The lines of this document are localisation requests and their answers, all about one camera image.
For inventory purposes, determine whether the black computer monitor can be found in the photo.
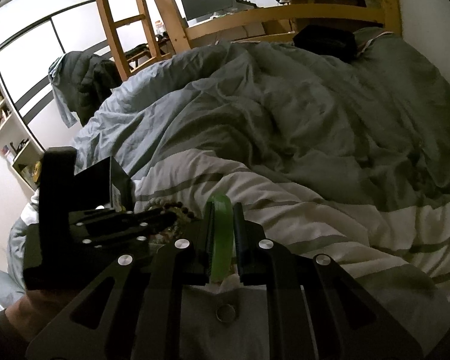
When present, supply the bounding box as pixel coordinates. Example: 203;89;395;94
181;0;233;21

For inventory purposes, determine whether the grey white striped duvet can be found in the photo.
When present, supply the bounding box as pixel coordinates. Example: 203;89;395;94
7;25;450;360

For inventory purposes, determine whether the black pillow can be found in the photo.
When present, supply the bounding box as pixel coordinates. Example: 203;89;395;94
292;19;385;63

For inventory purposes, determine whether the white sliding wardrobe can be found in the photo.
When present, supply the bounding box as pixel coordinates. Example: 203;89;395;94
0;0;111;149

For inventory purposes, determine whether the black jewelry box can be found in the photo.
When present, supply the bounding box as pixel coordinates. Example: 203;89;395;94
71;156;134;211

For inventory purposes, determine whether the left hand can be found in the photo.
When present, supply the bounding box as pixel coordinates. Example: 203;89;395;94
4;290;74;342

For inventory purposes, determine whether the white bead bracelet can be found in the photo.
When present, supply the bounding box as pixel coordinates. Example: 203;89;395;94
143;198;197;241

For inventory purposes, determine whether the wooden loft bed frame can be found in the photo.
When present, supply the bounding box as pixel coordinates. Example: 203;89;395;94
154;0;402;54

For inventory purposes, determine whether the wooden ladder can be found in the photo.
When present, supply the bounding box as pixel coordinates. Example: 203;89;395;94
96;0;171;81

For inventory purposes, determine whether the green jade bangle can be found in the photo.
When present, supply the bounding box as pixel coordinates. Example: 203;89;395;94
210;194;234;283

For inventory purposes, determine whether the dark jacket on chair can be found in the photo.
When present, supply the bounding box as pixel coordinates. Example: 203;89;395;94
48;51;122;128

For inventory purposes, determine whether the white wall shelf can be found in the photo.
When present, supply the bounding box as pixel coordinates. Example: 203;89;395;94
0;74;44;192

